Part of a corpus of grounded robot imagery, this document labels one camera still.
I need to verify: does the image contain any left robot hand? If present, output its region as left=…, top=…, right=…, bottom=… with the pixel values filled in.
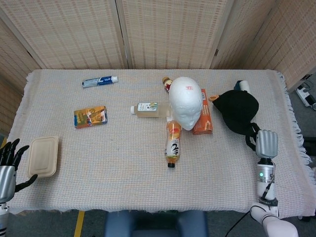
left=0, top=138, right=39, bottom=203

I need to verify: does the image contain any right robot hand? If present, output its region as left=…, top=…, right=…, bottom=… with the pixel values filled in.
left=245, top=122, right=279, bottom=159

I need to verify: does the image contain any black cap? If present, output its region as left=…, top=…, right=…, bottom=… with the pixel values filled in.
left=212, top=89, right=260, bottom=136

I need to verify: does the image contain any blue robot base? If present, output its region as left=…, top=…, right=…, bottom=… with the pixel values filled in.
left=104, top=209, right=209, bottom=237

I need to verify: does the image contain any white foam mannequin head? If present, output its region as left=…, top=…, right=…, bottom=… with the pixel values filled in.
left=168, top=76, right=203, bottom=131

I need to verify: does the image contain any orange drink bottle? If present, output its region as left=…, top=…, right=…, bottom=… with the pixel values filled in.
left=164, top=119, right=183, bottom=168

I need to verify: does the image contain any clear tea bottle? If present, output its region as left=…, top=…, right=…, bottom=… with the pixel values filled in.
left=130, top=102, right=173, bottom=119

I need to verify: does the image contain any beige lidded food container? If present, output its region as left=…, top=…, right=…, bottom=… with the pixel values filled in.
left=26, top=135, right=59, bottom=179

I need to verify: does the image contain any white power strip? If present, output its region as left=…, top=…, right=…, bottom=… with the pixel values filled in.
left=296, top=85, right=316, bottom=111

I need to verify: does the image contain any orange rectangular box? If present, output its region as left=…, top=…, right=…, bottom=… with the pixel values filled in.
left=192, top=88, right=214, bottom=135

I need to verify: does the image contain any colourful printed box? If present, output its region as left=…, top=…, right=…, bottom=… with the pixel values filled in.
left=73, top=106, right=109, bottom=129

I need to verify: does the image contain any woven beige tablecloth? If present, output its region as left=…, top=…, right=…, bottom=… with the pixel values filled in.
left=5, top=69, right=312, bottom=219

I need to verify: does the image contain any blue and white toothpaste tube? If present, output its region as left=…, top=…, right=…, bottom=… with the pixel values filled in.
left=81, top=76, right=119, bottom=89

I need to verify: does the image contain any folding bamboo screen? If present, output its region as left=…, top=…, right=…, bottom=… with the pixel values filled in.
left=0, top=0, right=316, bottom=139

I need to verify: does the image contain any lint roller with teal handle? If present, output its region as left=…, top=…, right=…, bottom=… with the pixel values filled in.
left=209, top=80, right=253, bottom=102

